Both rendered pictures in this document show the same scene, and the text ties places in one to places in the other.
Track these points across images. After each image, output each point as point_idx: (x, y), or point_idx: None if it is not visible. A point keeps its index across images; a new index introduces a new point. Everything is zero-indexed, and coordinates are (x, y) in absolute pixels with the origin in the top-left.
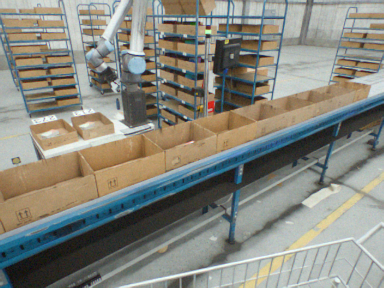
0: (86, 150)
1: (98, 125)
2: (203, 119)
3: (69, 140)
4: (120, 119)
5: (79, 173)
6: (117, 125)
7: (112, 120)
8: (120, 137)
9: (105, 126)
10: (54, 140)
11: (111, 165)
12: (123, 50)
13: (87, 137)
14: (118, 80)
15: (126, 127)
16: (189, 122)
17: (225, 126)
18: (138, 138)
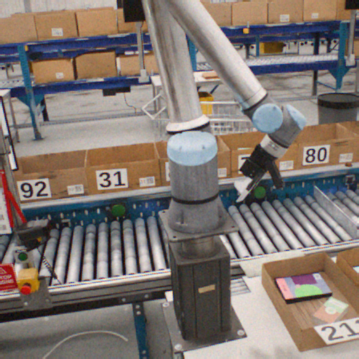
0: (290, 146)
1: (302, 321)
2: (138, 163)
3: (349, 262)
4: (239, 348)
5: (299, 166)
6: (252, 316)
7: (264, 343)
8: (252, 267)
9: (279, 263)
10: None
11: (268, 172)
12: (208, 140)
13: (316, 268)
14: (238, 186)
15: (232, 299)
16: (162, 159)
17: (94, 187)
18: (234, 154)
